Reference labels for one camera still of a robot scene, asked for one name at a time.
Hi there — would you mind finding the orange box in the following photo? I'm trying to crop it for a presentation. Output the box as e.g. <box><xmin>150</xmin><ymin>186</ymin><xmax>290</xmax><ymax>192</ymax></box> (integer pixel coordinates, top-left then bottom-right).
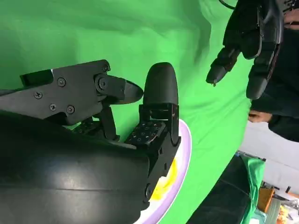
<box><xmin>256</xmin><ymin>186</ymin><xmax>276</xmax><ymax>213</ymax></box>

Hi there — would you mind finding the orange and white bread roll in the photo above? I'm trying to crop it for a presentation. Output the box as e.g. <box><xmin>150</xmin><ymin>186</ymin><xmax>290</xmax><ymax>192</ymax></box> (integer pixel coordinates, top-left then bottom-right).
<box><xmin>150</xmin><ymin>158</ymin><xmax>178</xmax><ymax>202</ymax></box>

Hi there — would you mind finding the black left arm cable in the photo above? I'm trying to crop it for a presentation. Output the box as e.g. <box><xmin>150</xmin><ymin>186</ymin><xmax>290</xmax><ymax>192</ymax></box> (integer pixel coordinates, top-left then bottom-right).
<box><xmin>219</xmin><ymin>0</ymin><xmax>236</xmax><ymax>10</ymax></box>

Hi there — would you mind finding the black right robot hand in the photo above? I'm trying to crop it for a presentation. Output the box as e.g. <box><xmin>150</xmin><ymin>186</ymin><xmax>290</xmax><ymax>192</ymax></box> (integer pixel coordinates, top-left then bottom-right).
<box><xmin>0</xmin><ymin>59</ymin><xmax>182</xmax><ymax>224</ymax></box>

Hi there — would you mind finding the green table cloth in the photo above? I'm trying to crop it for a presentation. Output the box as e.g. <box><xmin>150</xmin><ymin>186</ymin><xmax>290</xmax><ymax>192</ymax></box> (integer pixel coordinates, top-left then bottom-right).
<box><xmin>0</xmin><ymin>0</ymin><xmax>255</xmax><ymax>224</ymax></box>

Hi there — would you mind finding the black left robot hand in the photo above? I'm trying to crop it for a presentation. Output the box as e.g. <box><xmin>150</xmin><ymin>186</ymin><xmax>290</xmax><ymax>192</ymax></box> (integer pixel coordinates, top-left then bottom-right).
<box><xmin>205</xmin><ymin>0</ymin><xmax>285</xmax><ymax>100</ymax></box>

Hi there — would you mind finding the lilac plate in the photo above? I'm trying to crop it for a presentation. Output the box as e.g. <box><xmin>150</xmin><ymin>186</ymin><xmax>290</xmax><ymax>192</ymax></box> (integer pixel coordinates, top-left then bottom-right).
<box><xmin>139</xmin><ymin>120</ymin><xmax>192</xmax><ymax>224</ymax></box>

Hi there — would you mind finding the person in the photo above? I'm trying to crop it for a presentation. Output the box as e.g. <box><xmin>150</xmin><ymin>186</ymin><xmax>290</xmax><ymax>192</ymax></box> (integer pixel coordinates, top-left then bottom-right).
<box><xmin>247</xmin><ymin>0</ymin><xmax>299</xmax><ymax>143</ymax></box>

